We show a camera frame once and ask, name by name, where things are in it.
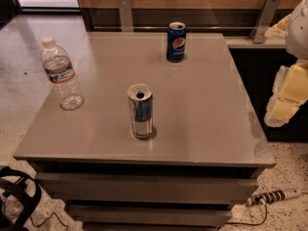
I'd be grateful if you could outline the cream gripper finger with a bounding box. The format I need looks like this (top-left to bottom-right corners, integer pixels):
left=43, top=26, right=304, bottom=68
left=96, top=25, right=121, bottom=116
left=265, top=14, right=292, bottom=39
left=264, top=62, right=308, bottom=128

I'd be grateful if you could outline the blue pepsi can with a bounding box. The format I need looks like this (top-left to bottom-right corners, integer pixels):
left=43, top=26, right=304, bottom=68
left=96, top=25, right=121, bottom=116
left=167, top=22, right=187, bottom=63

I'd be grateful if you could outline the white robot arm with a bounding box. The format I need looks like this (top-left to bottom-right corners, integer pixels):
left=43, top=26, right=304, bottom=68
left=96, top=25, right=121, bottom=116
left=264, top=0, right=308, bottom=128

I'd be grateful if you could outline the silver red bull can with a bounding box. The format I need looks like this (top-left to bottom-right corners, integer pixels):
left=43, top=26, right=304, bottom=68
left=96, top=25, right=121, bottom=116
left=127, top=83, right=153, bottom=140

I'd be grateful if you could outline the grey drawer cabinet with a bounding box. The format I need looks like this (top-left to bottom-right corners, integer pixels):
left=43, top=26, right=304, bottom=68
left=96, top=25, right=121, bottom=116
left=14, top=33, right=275, bottom=231

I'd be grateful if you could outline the white power strip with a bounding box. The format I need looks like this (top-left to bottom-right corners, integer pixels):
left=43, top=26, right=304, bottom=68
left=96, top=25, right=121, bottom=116
left=246, top=189, right=301, bottom=207

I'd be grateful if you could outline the clear plastic water bottle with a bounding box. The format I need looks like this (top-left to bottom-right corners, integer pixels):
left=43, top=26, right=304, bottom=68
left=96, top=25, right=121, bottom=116
left=40, top=37, right=85, bottom=111

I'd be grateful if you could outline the right metal bracket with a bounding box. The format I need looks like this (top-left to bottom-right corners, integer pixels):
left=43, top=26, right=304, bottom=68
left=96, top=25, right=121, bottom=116
left=250, top=0, right=281, bottom=44

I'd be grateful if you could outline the metal bracket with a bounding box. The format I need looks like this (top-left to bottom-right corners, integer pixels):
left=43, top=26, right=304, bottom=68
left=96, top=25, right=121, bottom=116
left=117, top=0, right=134, bottom=32
left=250, top=0, right=281, bottom=44

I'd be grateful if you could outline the black power cable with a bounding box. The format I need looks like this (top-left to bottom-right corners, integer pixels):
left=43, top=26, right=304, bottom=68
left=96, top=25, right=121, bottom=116
left=220, top=203, right=269, bottom=229

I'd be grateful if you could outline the left metal bracket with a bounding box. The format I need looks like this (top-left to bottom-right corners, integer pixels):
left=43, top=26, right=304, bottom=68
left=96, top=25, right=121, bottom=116
left=117, top=0, right=134, bottom=32

